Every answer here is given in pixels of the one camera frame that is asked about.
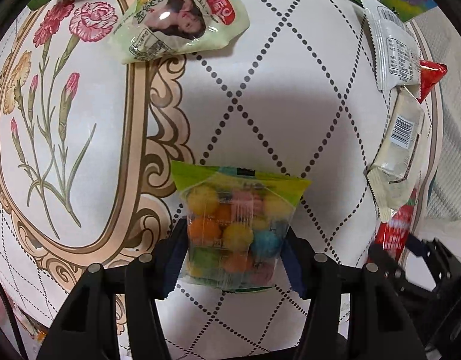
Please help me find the white labelled snack packet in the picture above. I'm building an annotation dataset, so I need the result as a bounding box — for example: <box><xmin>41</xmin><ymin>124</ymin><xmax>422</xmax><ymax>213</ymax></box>
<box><xmin>360</xmin><ymin>0</ymin><xmax>421</xmax><ymax>98</ymax></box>

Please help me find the red triangular snack packet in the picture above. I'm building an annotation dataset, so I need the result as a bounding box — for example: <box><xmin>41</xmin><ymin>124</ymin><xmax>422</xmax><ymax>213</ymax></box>
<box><xmin>418</xmin><ymin>59</ymin><xmax>448</xmax><ymax>103</ymax></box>

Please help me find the red white snack packet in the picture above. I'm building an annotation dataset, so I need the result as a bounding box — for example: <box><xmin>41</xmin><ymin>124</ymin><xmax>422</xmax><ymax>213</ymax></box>
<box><xmin>375</xmin><ymin>188</ymin><xmax>418</xmax><ymax>261</ymax></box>

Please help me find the white patterned quilt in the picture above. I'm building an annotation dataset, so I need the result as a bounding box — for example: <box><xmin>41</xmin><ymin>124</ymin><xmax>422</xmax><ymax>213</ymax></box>
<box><xmin>0</xmin><ymin>0</ymin><xmax>445</xmax><ymax>360</ymax></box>

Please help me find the colourful candy ball bag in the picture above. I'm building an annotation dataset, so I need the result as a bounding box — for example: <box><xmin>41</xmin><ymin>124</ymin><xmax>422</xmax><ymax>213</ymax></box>
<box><xmin>171</xmin><ymin>161</ymin><xmax>311</xmax><ymax>292</ymax></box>

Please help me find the green plum snack packet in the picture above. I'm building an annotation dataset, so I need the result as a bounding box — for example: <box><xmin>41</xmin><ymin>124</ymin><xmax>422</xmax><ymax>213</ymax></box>
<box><xmin>108</xmin><ymin>0</ymin><xmax>250</xmax><ymax>64</ymax></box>

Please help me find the white quilted bed bumper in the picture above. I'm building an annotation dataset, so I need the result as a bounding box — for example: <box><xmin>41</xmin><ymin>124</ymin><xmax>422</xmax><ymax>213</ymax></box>
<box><xmin>415</xmin><ymin>7</ymin><xmax>461</xmax><ymax>262</ymax></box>

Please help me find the cream barcode snack packet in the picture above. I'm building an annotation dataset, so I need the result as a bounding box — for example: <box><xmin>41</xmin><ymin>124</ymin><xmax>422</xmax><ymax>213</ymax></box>
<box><xmin>367</xmin><ymin>88</ymin><xmax>428</xmax><ymax>223</ymax></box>

